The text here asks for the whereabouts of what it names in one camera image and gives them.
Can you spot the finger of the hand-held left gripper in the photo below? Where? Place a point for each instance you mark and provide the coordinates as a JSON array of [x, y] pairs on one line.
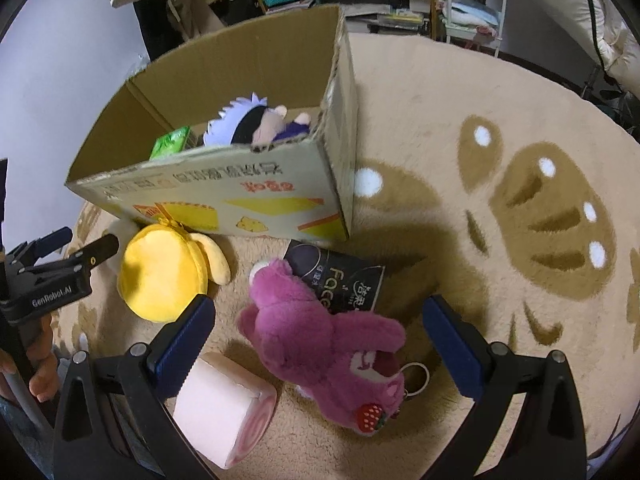
[[52, 241], [95, 254]]

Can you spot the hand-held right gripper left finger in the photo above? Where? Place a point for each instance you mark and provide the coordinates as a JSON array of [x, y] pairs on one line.
[[184, 342]]

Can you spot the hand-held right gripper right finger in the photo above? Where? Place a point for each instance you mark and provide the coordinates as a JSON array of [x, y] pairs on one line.
[[452, 345]]

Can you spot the yellow plush toy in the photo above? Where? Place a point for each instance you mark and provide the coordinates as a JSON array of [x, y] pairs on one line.
[[160, 270]]

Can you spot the pink roll cake plush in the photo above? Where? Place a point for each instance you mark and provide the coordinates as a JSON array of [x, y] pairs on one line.
[[215, 405]]

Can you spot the pink bear plush toy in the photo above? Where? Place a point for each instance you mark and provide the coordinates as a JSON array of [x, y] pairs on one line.
[[300, 330]]

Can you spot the black tissue pack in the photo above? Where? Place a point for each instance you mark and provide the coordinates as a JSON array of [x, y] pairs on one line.
[[345, 280]]

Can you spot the printed cardboard box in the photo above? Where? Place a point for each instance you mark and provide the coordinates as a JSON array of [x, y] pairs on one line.
[[225, 60]]

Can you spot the person's left hand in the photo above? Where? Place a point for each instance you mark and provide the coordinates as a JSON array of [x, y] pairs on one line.
[[42, 365]]

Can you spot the green packet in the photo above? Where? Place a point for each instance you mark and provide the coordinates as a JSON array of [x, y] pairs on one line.
[[170, 144]]

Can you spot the white-haired plush doll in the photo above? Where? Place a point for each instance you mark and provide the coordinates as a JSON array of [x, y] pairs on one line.
[[250, 127]]

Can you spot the beige patterned rug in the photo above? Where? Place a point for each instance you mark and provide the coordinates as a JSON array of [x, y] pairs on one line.
[[450, 110]]

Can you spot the white metal rack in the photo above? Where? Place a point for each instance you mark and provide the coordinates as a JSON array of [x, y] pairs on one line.
[[502, 5]]

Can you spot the white beanbag cushion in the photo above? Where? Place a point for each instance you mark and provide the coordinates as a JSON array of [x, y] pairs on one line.
[[560, 0]]

